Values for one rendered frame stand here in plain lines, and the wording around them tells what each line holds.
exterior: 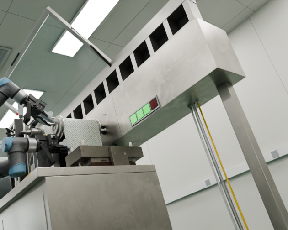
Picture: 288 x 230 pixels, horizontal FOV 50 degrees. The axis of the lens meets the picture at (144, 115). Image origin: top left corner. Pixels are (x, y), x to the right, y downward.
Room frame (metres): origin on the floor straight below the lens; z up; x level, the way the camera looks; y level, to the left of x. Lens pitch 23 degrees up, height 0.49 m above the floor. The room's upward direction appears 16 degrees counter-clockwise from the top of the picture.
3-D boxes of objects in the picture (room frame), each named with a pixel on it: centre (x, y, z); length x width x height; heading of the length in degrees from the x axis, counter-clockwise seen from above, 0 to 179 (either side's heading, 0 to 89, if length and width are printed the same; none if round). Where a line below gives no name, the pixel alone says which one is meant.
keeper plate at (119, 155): (1.54, 0.18, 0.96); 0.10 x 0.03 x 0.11; 136
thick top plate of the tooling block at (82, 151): (1.59, 0.26, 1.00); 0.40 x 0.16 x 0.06; 136
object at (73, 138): (1.65, 0.37, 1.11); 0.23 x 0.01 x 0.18; 136
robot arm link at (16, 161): (1.37, 0.66, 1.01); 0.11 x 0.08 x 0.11; 77
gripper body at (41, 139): (1.48, 0.54, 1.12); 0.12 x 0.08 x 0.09; 136
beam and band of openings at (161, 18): (2.32, 0.72, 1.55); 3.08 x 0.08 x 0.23; 46
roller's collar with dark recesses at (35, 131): (1.76, 0.70, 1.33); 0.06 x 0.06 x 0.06; 46
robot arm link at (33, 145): (1.42, 0.59, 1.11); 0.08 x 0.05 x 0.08; 46
